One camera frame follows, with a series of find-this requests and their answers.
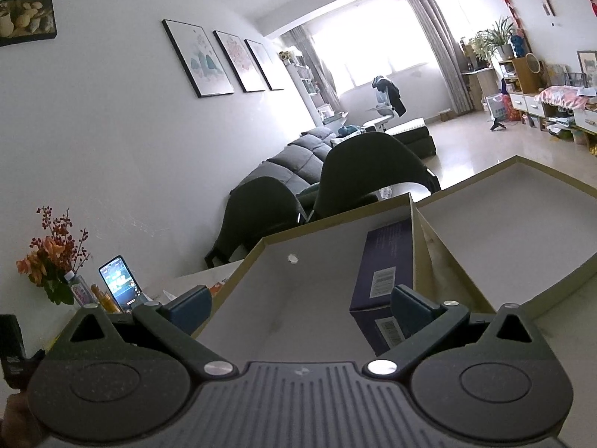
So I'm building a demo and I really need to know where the pink cloth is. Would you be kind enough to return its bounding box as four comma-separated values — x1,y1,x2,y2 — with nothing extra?
534,86,597,110

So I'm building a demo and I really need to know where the white office chair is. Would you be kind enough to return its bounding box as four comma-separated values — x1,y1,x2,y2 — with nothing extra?
364,75,406,134

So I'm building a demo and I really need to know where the olive cardboard box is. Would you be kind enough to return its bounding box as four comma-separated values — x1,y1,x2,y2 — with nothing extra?
193,193,496,360

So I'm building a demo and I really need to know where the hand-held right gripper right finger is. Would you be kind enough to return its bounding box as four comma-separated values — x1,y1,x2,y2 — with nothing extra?
366,284,544,379

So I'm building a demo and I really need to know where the grey curtain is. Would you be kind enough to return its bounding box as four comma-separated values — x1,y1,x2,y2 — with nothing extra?
280,25,343,110
398,0,474,115

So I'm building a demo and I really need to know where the dark framed stone photo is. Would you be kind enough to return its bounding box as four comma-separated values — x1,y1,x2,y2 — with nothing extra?
0,0,57,47

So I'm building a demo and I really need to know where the dark dining chair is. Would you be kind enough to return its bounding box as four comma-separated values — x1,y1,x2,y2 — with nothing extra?
204,176,307,270
310,132,441,222

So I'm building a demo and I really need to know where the framed pale art print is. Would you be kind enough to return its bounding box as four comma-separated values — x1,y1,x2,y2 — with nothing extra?
244,38,285,91

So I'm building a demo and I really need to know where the white laundry basket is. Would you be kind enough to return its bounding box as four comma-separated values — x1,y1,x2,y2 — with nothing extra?
485,93,511,122

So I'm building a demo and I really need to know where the standing picture frame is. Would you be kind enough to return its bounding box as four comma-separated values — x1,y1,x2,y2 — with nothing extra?
576,50,597,87

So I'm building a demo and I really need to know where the dark jacket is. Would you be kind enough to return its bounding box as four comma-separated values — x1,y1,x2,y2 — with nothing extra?
372,75,407,117

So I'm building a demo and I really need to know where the framed blue-green art print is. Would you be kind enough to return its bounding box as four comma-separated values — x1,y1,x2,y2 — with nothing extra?
162,19,235,99

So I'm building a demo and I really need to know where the white marble desktop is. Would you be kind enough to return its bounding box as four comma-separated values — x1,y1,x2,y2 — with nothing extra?
44,260,597,448

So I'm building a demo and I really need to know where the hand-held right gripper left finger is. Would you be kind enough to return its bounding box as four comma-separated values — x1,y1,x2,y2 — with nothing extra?
60,284,236,379

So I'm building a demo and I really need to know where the pink label plastic bottle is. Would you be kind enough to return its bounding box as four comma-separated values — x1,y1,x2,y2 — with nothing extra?
65,271,101,309

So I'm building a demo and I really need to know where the wooden cabinet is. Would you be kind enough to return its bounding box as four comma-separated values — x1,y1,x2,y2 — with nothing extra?
497,56,546,94

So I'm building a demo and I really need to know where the smartphone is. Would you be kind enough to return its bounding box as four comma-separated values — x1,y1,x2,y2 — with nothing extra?
98,255,152,313

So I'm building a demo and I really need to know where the olive cardboard box lid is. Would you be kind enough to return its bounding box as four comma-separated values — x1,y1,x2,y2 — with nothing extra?
414,155,597,332

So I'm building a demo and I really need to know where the white low cabinet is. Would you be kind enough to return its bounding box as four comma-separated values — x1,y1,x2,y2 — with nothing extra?
508,91,597,143

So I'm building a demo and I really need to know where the grey sofa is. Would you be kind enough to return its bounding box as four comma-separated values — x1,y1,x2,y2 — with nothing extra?
231,119,438,211

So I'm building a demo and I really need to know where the framed pink art print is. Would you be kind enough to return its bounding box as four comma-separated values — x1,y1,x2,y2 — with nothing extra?
213,30,268,93

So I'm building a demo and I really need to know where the white shelf unit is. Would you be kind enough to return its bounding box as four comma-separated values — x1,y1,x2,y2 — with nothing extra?
284,51,337,124

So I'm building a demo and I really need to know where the wooden side desk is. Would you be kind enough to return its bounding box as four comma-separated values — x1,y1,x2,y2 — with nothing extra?
461,40,500,113

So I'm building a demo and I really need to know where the dark purple medicine box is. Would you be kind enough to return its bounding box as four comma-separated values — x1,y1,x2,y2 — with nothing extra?
349,219,416,358

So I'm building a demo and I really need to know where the orange flower bouquet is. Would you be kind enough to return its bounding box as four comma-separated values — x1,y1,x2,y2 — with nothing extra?
16,205,91,306

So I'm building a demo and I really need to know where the orange bottle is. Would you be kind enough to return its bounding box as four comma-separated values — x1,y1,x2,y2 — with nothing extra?
91,284,119,313

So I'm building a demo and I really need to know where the potted green plant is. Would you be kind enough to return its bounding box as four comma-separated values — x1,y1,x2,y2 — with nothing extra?
469,16,516,61

